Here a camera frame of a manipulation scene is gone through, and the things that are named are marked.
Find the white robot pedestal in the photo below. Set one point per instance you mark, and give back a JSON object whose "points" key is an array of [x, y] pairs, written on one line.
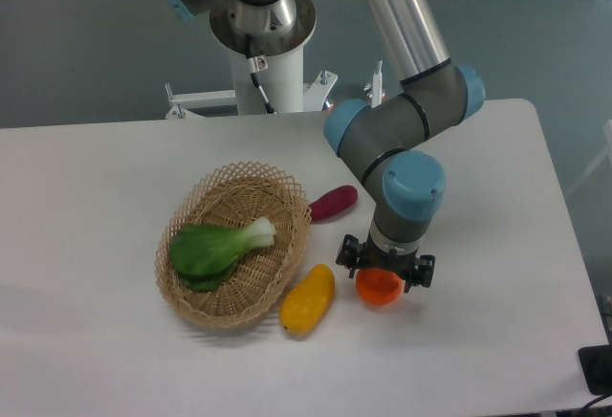
{"points": [[265, 46]]}

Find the black device at table edge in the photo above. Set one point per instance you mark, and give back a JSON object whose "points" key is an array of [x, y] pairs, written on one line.
{"points": [[595, 362]]}

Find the woven wicker basket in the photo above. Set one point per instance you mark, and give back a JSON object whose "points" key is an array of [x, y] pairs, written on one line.
{"points": [[233, 196]]}

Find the yellow mango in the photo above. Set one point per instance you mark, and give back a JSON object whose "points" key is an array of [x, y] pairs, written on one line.
{"points": [[305, 305]]}

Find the purple sweet potato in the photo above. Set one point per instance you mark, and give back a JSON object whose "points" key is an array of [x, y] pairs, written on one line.
{"points": [[333, 203]]}

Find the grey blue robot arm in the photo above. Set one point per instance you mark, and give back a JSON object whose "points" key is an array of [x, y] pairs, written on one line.
{"points": [[377, 139]]}

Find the green bok choy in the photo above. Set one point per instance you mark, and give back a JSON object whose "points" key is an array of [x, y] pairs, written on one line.
{"points": [[204, 256]]}

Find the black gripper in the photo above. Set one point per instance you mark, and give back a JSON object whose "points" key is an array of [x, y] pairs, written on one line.
{"points": [[415, 271]]}

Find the white levelling foot bracket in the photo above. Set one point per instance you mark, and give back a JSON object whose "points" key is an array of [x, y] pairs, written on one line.
{"points": [[373, 90]]}

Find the orange fruit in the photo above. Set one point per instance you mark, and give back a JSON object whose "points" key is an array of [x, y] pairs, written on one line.
{"points": [[378, 287]]}

